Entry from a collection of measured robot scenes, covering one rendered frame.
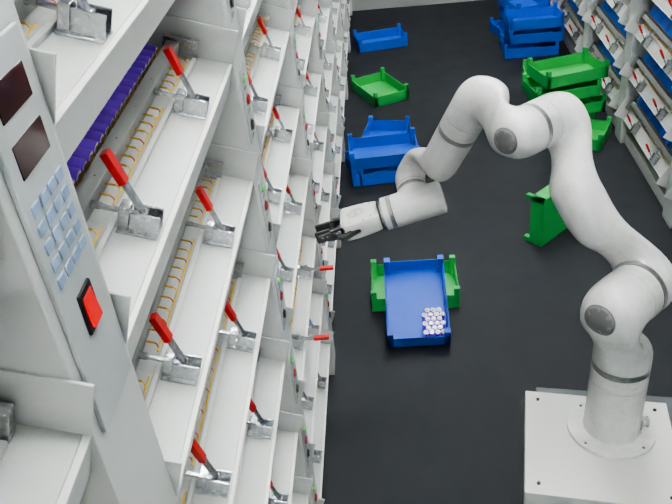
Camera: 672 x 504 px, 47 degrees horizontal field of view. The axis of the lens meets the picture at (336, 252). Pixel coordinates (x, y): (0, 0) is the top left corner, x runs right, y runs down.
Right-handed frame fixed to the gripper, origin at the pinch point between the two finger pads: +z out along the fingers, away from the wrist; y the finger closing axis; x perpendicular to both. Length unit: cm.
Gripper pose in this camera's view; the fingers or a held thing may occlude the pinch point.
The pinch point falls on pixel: (323, 232)
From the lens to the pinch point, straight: 197.3
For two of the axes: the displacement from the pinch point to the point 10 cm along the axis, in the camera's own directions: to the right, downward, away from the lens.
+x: 3.2, 8.1, 4.9
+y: 0.1, 5.2, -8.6
